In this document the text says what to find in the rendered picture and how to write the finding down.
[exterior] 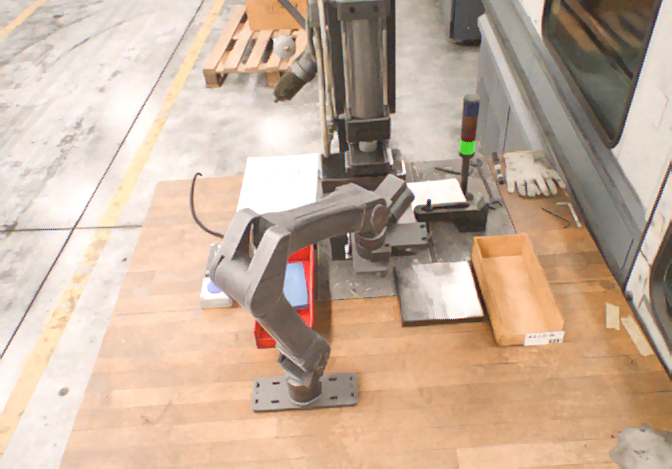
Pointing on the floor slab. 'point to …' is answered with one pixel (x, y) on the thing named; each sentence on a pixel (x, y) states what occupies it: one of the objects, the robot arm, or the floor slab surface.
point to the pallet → (216, 65)
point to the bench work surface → (598, 389)
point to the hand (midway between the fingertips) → (369, 261)
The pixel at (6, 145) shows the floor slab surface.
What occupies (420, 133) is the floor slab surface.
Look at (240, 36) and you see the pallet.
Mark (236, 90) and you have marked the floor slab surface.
